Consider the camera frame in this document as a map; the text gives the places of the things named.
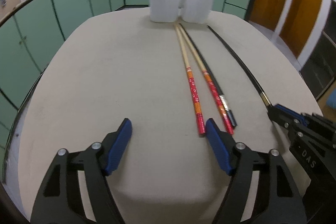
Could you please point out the blue chair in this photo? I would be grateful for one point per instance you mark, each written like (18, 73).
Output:
(331, 102)

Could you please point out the black chopstick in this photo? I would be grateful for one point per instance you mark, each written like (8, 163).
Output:
(236, 54)
(231, 116)

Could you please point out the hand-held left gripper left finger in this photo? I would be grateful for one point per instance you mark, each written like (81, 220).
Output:
(119, 145)

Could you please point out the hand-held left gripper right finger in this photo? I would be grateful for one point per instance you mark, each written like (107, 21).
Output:
(218, 146)

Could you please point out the green base cabinets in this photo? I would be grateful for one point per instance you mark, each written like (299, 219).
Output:
(34, 29)

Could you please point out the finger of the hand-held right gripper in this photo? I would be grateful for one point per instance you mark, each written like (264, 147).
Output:
(291, 111)
(279, 119)

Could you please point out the black glass cabinet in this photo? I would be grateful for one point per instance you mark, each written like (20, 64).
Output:
(323, 61)

